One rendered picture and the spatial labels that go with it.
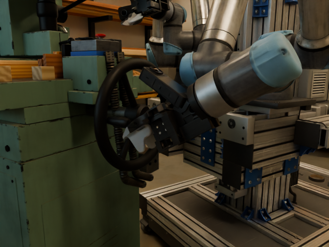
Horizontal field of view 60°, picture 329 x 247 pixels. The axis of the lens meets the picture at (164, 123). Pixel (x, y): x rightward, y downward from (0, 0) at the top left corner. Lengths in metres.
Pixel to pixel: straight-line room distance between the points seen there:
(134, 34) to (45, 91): 3.69
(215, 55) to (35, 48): 0.59
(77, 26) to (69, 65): 3.02
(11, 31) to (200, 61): 0.63
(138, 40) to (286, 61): 4.08
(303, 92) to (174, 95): 1.04
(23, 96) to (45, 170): 0.20
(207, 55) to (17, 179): 0.53
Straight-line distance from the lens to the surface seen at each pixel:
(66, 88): 0.80
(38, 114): 0.76
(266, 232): 1.40
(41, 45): 0.95
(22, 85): 0.73
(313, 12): 0.92
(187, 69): 0.59
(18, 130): 0.74
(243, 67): 0.44
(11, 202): 0.85
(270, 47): 0.43
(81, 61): 0.78
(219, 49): 0.59
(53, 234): 0.87
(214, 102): 0.46
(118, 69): 0.66
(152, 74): 0.54
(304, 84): 1.49
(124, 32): 4.27
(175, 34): 1.13
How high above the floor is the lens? 0.94
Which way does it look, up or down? 12 degrees down
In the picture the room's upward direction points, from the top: straight up
